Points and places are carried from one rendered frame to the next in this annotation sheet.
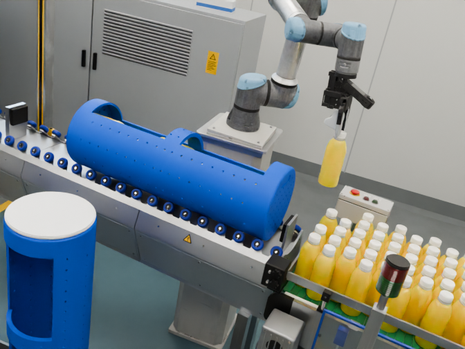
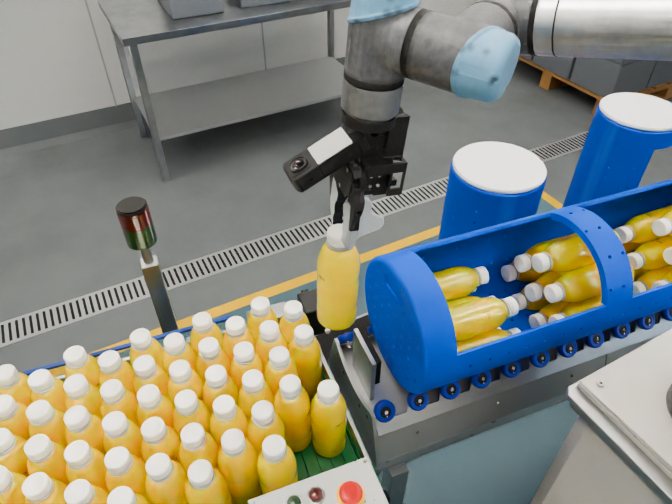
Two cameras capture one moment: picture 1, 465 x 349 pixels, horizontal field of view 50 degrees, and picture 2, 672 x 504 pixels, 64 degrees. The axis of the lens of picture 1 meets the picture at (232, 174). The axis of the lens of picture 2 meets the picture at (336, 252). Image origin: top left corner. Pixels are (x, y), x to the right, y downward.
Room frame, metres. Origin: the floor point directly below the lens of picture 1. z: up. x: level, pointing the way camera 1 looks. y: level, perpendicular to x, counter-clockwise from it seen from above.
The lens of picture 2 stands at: (2.06, -0.75, 1.92)
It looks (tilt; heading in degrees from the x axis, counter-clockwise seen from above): 42 degrees down; 138
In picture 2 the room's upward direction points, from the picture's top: straight up
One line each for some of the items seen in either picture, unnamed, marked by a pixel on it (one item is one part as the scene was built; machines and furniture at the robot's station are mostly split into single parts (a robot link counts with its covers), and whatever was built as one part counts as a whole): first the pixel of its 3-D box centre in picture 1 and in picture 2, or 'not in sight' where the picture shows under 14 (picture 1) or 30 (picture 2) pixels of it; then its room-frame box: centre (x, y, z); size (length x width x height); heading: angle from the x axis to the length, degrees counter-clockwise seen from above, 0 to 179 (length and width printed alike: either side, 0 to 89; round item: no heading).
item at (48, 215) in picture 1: (51, 214); (498, 166); (1.36, 0.55, 1.03); 0.28 x 0.28 x 0.01
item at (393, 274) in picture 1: (394, 269); (134, 215); (1.12, -0.46, 1.23); 0.06 x 0.06 x 0.04
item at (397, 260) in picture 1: (389, 284); (140, 234); (1.12, -0.46, 1.18); 0.06 x 0.06 x 0.16
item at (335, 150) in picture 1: (333, 160); (337, 280); (1.60, -0.33, 1.30); 0.07 x 0.07 x 0.18
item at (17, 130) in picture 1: (17, 121); not in sight; (2.07, 1.00, 1.00); 0.10 x 0.04 x 0.15; 159
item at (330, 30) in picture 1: (334, 35); (466, 52); (1.72, -0.24, 1.69); 0.11 x 0.11 x 0.08; 16
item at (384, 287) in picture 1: (389, 282); (139, 232); (1.12, -0.46, 1.18); 0.06 x 0.06 x 0.05
